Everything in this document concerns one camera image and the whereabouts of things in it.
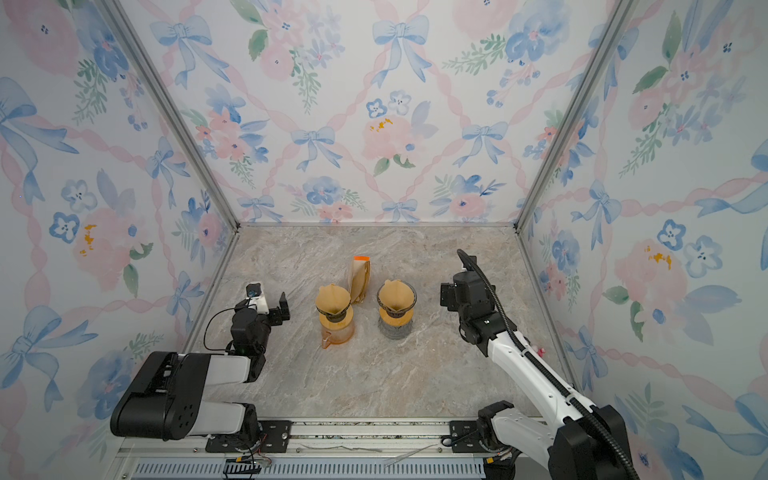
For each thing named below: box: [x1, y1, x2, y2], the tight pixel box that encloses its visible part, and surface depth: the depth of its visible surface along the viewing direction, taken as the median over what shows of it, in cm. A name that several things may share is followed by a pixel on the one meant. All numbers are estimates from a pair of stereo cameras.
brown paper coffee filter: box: [379, 279, 415, 311], surface depth 85 cm
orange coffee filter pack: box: [351, 256, 371, 304], surface depth 98 cm
